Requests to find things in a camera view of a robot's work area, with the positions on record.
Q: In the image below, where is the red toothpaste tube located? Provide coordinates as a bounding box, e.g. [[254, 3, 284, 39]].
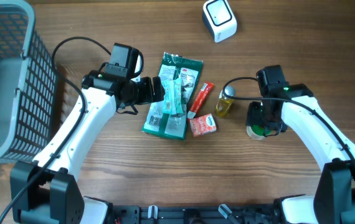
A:
[[187, 82, 214, 119]]

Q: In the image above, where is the green 3M gloves packet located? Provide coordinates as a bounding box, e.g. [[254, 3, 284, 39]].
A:
[[142, 52, 202, 139]]

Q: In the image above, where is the light green wipes pack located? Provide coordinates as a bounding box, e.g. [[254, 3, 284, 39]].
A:
[[161, 78, 183, 115]]

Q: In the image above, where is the red tissue pack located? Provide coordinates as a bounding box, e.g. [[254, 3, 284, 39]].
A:
[[189, 114, 217, 137]]

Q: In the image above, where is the grey plastic shopping basket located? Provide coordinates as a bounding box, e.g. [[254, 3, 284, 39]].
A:
[[0, 1, 57, 163]]

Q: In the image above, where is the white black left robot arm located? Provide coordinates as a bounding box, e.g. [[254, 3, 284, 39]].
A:
[[10, 70, 164, 223]]

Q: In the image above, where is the white barcode scanner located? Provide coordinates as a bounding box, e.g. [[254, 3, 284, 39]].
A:
[[202, 0, 237, 43]]

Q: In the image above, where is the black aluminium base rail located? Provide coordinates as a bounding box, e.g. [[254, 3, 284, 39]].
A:
[[104, 204, 282, 224]]

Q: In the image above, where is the green lid jar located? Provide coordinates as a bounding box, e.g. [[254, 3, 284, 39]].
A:
[[247, 125, 272, 140]]

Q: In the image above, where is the black right camera cable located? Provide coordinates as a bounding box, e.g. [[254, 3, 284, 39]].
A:
[[220, 76, 355, 224]]

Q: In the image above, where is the yellow Vim liquid bottle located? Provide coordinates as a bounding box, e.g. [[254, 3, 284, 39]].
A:
[[215, 85, 235, 118]]

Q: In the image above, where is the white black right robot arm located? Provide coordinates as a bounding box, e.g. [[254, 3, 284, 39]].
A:
[[247, 83, 355, 223]]

